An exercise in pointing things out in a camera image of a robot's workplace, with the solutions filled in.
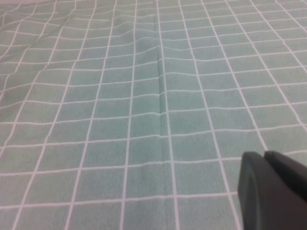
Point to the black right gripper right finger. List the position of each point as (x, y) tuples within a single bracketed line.
[(285, 165)]

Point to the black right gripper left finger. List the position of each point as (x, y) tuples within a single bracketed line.
[(259, 196)]

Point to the green white-grid tablecloth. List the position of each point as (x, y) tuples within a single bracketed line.
[(134, 115)]

